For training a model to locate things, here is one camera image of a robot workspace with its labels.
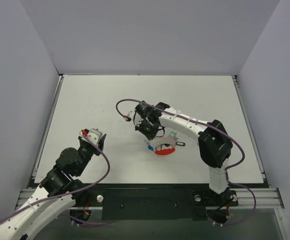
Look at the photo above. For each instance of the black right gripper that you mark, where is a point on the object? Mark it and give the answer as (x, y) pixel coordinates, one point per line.
(147, 126)

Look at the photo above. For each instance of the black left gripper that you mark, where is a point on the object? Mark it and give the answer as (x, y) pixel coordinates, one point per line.
(101, 142)

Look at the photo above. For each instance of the keyring bunch with coloured tags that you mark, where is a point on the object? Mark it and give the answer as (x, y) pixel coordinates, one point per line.
(164, 145)

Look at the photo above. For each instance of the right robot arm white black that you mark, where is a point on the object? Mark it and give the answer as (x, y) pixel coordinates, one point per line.
(215, 146)

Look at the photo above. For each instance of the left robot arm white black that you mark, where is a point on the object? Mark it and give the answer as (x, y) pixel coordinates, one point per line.
(58, 191)

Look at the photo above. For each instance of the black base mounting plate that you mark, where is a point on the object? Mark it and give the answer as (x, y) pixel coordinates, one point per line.
(153, 202)

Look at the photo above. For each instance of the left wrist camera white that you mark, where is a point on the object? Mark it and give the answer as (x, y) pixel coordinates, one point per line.
(92, 135)

